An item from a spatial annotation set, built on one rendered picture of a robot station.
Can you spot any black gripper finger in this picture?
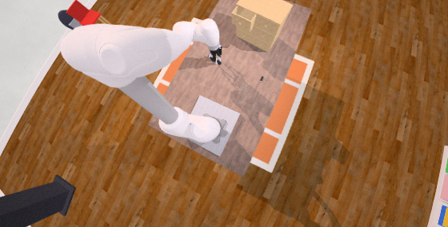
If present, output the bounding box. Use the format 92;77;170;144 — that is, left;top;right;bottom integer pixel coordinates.
217;45;222;61
208;53;217;64

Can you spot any light wooden chest of drawers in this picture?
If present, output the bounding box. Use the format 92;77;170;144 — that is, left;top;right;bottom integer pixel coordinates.
236;0;293;37

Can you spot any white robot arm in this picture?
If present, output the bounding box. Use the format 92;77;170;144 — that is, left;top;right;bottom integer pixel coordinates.
60;18;228;143

